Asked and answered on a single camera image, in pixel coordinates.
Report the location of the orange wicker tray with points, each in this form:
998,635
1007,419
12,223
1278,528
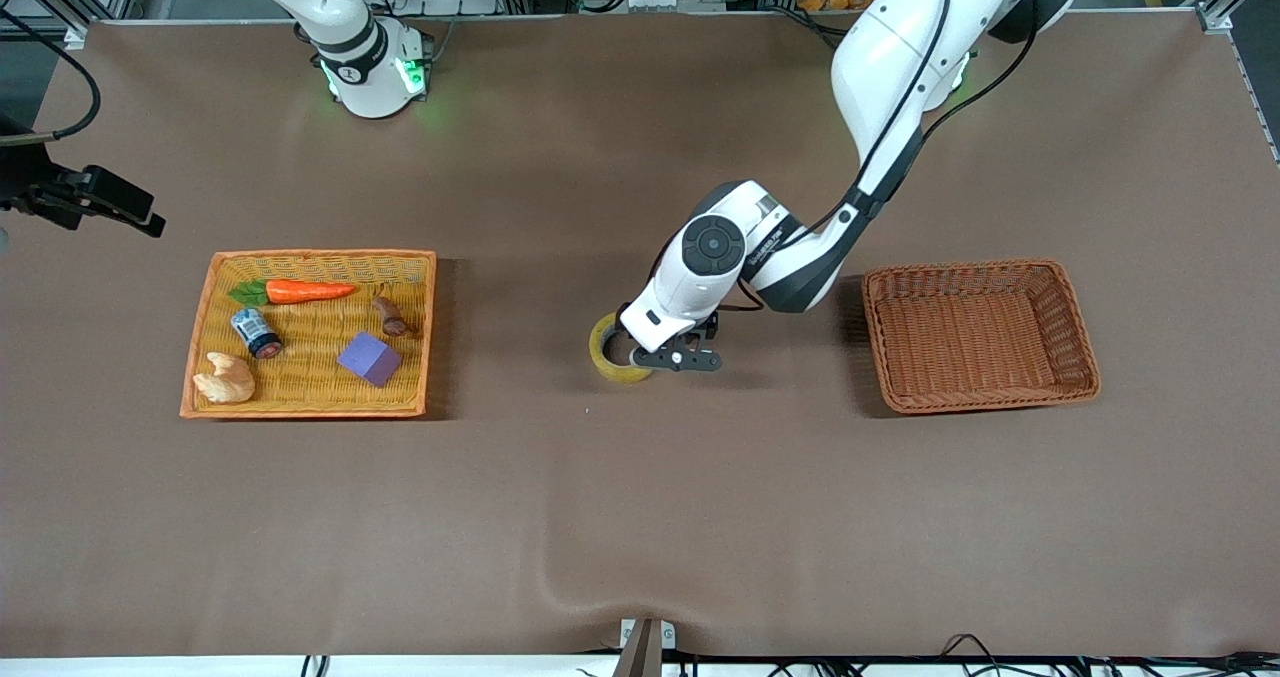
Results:
300,382

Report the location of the brown toy root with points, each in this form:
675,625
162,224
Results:
390,317

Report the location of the grey bracket with post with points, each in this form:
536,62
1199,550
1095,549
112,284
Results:
645,647

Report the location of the brown wicker basket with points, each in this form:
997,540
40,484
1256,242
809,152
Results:
975,342

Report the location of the orange toy carrot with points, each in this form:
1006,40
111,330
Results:
310,291

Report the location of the white power strip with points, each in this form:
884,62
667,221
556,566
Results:
650,2

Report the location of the brown table cloth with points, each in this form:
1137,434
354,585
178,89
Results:
640,507

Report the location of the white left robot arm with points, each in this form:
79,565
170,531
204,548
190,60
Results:
900,57

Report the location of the toy croissant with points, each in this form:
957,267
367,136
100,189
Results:
228,382

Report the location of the purple cube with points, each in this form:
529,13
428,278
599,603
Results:
368,359

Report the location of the yellowish clear tape roll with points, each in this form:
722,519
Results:
600,357

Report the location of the small jar with barcode label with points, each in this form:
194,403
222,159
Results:
253,330

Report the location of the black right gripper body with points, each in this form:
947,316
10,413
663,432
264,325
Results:
62,197

